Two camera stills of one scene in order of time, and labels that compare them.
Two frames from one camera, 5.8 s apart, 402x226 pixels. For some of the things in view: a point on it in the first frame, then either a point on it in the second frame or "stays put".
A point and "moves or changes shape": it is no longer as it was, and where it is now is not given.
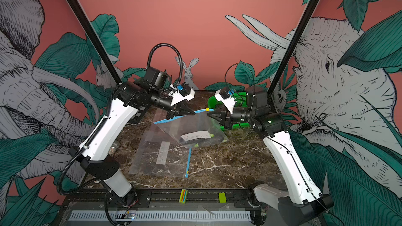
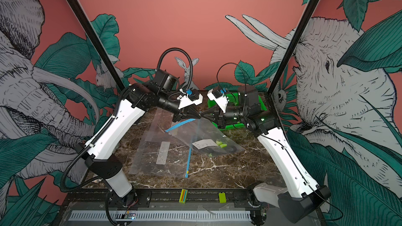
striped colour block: (183, 196) stays put
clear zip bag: (196, 143) → (221, 148)
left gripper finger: (192, 113) → (185, 116)
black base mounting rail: (165, 199) stays put
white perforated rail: (161, 215) stays put
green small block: (222, 198) stays put
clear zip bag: (154, 153) stays put
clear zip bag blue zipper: (195, 130) moves or changes shape
